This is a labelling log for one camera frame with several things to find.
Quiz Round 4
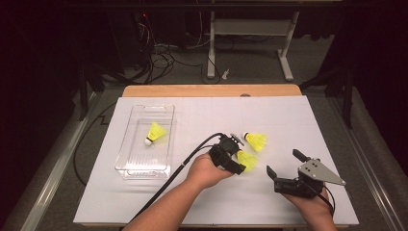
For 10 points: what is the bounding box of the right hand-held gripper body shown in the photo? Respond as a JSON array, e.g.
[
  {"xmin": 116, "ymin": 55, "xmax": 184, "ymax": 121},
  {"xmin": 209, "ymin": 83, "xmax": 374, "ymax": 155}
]
[{"xmin": 273, "ymin": 158, "xmax": 347, "ymax": 199}]

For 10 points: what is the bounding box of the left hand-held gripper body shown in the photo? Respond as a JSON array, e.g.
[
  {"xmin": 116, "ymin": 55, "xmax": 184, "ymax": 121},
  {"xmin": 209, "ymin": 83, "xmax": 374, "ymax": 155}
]
[{"xmin": 208, "ymin": 133, "xmax": 245, "ymax": 168}]

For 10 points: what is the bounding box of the yellow shuttlecock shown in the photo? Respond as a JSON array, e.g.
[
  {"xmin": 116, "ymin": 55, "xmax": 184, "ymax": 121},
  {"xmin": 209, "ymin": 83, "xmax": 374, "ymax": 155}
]
[
  {"xmin": 143, "ymin": 121, "xmax": 168, "ymax": 147},
  {"xmin": 242, "ymin": 131, "xmax": 268, "ymax": 153},
  {"xmin": 235, "ymin": 149, "xmax": 259, "ymax": 173}
]

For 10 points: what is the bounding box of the clear plastic tray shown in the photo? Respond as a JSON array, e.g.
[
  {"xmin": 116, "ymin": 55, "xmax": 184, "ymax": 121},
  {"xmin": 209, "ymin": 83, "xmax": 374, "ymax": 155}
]
[{"xmin": 114, "ymin": 104, "xmax": 177, "ymax": 181}]

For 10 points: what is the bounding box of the person's left hand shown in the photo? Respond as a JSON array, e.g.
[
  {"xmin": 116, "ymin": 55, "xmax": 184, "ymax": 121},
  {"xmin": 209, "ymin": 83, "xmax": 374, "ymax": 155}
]
[{"xmin": 186, "ymin": 153, "xmax": 235, "ymax": 191}]

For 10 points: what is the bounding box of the person's right hand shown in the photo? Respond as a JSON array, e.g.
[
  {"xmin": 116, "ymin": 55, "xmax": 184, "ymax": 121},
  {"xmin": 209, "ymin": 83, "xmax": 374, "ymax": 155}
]
[{"xmin": 282, "ymin": 190, "xmax": 335, "ymax": 223}]

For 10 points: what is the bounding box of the white table mat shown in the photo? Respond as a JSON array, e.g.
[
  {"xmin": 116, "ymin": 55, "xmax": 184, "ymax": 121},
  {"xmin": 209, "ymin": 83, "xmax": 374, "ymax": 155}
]
[{"xmin": 72, "ymin": 95, "xmax": 360, "ymax": 226}]

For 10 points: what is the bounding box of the wooden table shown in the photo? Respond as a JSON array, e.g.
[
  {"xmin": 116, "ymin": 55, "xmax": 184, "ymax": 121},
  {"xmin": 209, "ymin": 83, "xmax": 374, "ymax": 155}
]
[{"xmin": 105, "ymin": 84, "xmax": 350, "ymax": 230}]

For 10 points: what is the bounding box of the black metal stand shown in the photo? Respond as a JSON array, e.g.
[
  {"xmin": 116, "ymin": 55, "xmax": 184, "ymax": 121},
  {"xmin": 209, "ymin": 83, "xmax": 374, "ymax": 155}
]
[
  {"xmin": 76, "ymin": 61, "xmax": 129, "ymax": 121},
  {"xmin": 299, "ymin": 65, "xmax": 355, "ymax": 129}
]

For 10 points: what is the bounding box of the white metal stand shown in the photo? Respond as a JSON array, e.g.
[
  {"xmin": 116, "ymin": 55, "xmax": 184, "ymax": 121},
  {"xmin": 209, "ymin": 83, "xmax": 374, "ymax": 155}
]
[{"xmin": 206, "ymin": 11, "xmax": 301, "ymax": 82}]

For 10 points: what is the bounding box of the black computer tower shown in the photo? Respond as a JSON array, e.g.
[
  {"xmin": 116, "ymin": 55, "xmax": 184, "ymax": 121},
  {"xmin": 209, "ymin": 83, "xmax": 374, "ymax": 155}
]
[{"xmin": 109, "ymin": 13, "xmax": 155, "ymax": 70}]

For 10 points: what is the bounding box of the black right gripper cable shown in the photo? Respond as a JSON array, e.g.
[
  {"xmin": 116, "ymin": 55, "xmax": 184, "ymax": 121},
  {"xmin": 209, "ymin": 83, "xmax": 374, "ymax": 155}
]
[{"xmin": 299, "ymin": 179, "xmax": 336, "ymax": 217}]

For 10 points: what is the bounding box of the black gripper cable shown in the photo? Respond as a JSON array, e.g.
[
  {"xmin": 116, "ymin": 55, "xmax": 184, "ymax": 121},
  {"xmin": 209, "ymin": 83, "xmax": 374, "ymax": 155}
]
[
  {"xmin": 299, "ymin": 179, "xmax": 336, "ymax": 217},
  {"xmin": 72, "ymin": 101, "xmax": 225, "ymax": 224}
]

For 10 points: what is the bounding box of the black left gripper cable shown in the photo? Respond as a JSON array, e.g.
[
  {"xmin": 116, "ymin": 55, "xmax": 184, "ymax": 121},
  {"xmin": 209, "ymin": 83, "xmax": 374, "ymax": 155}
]
[{"xmin": 72, "ymin": 101, "xmax": 225, "ymax": 224}]

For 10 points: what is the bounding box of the silver aluminium rail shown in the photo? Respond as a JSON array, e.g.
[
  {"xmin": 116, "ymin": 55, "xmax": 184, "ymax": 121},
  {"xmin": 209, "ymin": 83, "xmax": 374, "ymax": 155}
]
[
  {"xmin": 330, "ymin": 97, "xmax": 408, "ymax": 231},
  {"xmin": 18, "ymin": 92, "xmax": 97, "ymax": 231}
]

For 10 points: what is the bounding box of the bundle of floor cables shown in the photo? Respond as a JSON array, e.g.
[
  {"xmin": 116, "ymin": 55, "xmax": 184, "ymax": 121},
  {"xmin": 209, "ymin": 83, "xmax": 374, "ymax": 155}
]
[{"xmin": 138, "ymin": 13, "xmax": 222, "ymax": 85}]

